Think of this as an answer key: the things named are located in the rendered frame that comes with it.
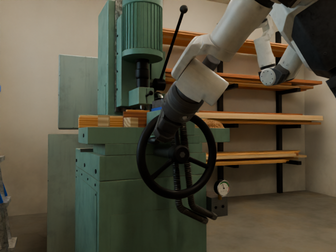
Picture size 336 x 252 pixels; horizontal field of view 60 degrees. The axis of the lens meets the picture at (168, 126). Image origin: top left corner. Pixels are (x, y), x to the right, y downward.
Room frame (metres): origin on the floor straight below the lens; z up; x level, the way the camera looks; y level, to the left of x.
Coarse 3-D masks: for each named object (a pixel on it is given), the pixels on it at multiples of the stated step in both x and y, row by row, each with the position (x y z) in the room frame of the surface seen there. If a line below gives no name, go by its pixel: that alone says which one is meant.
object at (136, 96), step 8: (136, 88) 1.22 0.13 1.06; (144, 88) 1.21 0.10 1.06; (152, 88) 1.22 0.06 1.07; (128, 96) 1.31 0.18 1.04; (136, 96) 1.22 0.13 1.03; (144, 96) 1.21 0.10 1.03; (152, 96) 1.22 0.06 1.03; (128, 104) 1.31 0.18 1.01; (136, 104) 1.24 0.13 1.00; (144, 104) 1.24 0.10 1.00
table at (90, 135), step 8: (80, 128) 1.13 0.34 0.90; (88, 128) 1.00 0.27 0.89; (96, 128) 1.01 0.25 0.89; (104, 128) 1.02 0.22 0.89; (112, 128) 1.03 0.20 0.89; (120, 128) 1.04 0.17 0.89; (128, 128) 1.06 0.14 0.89; (136, 128) 1.07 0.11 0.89; (216, 128) 1.22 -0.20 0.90; (224, 128) 1.24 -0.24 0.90; (80, 136) 1.13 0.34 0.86; (88, 136) 1.00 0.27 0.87; (96, 136) 1.01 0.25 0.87; (104, 136) 1.02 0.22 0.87; (112, 136) 1.03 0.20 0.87; (120, 136) 1.04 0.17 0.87; (128, 136) 1.06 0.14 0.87; (136, 136) 1.07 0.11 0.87; (152, 136) 1.02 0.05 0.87; (192, 136) 1.06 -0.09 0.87; (200, 136) 1.19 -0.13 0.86; (216, 136) 1.22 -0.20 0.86; (224, 136) 1.24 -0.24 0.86
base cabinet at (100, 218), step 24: (96, 192) 1.04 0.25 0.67; (120, 192) 1.05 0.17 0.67; (144, 192) 1.08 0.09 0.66; (96, 216) 1.04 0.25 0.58; (120, 216) 1.04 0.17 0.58; (144, 216) 1.08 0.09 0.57; (168, 216) 1.12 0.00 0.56; (96, 240) 1.04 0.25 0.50; (120, 240) 1.04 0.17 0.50; (144, 240) 1.08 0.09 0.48; (168, 240) 1.12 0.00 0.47; (192, 240) 1.17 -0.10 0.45
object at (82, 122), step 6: (78, 120) 1.14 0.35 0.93; (84, 120) 1.14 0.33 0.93; (90, 120) 1.15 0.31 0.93; (96, 120) 1.16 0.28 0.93; (114, 120) 1.19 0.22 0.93; (120, 120) 1.20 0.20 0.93; (216, 120) 1.41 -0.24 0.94; (78, 126) 1.14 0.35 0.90; (84, 126) 1.14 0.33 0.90; (90, 126) 1.15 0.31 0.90; (96, 126) 1.16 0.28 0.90; (114, 126) 1.19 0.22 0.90; (120, 126) 1.20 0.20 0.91
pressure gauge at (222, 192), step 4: (220, 180) 1.16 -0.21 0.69; (224, 180) 1.16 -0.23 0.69; (216, 184) 1.16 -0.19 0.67; (220, 184) 1.16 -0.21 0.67; (224, 184) 1.16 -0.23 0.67; (228, 184) 1.17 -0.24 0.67; (216, 188) 1.15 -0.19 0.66; (220, 188) 1.16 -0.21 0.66; (224, 188) 1.16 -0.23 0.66; (228, 188) 1.17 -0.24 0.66; (216, 192) 1.16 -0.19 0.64; (220, 192) 1.16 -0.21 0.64; (224, 192) 1.16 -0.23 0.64; (228, 192) 1.17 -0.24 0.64; (220, 196) 1.18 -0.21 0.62
